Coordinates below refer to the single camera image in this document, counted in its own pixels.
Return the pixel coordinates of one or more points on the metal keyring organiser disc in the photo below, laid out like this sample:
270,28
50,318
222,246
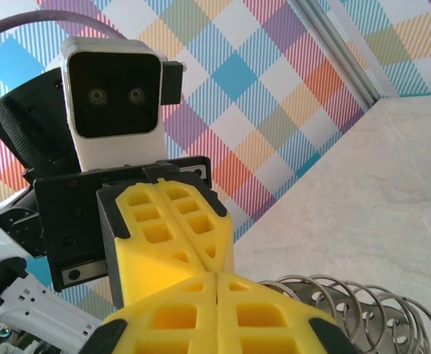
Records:
378,313

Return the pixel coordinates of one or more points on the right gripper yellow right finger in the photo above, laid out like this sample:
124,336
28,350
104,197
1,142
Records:
296,332

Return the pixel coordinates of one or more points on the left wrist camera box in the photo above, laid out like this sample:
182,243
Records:
112,96

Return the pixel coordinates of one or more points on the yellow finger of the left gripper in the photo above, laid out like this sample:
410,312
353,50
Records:
200,225
145,258

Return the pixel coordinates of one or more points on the aluminium frame post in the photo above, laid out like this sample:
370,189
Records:
341,48

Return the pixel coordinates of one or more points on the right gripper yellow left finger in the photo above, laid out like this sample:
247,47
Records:
145,332

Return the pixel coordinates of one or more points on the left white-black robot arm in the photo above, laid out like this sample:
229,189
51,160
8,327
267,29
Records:
34,306

